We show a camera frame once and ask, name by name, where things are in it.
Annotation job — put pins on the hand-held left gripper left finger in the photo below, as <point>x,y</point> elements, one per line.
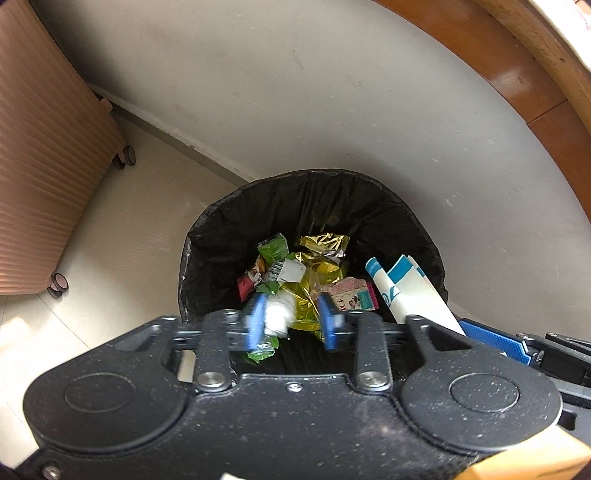
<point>256,323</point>

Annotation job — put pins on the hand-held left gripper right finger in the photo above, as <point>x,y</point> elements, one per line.
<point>328,325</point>

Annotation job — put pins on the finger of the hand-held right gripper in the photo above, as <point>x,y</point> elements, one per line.
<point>498,339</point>

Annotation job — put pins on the white tissue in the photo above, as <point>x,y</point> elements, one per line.
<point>279,316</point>

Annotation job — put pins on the green and white wrapper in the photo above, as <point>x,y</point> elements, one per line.
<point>272,251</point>
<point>263,350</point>

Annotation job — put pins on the gold foil wrapper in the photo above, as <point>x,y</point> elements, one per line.
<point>309,295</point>
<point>323,244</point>

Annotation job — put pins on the pink snack packet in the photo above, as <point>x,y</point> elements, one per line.
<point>353,297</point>

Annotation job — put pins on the red snack packet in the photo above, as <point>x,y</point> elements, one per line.
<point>251,279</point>

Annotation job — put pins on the black lined trash bin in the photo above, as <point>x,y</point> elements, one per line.
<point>221,240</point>

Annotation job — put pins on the white and blue paper carton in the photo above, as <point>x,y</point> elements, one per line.
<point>415,295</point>

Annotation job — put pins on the tan board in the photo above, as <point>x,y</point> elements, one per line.
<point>531,457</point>

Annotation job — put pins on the ribbed pink suitcase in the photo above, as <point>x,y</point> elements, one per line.
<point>41,161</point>

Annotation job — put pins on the wooden bed frame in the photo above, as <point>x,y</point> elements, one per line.
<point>531,55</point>

